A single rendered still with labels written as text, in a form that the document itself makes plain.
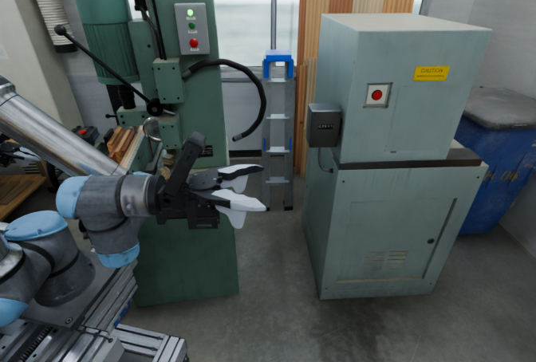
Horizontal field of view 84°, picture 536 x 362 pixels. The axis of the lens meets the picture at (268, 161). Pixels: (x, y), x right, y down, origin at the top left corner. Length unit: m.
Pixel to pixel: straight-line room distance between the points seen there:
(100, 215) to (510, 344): 1.96
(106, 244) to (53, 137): 0.24
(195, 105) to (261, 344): 1.20
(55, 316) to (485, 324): 1.92
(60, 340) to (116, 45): 0.95
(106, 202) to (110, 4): 0.86
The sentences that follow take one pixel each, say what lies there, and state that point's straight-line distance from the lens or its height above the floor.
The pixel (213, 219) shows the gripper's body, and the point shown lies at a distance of 0.53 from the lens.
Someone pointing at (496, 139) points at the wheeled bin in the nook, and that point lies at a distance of 1.99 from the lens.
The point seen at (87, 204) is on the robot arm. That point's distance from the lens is 0.58.
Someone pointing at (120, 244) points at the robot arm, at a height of 1.12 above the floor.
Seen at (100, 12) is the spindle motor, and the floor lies 1.45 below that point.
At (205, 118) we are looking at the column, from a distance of 1.29.
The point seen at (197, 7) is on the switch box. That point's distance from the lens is 1.13.
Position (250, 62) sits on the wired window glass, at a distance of 2.75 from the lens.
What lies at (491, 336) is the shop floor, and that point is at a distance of 2.09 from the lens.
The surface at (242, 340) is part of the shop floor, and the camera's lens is 1.75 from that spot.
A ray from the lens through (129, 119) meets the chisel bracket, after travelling 1.43.
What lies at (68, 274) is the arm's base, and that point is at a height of 0.89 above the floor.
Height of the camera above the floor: 1.54
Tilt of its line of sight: 31 degrees down
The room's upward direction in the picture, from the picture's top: straight up
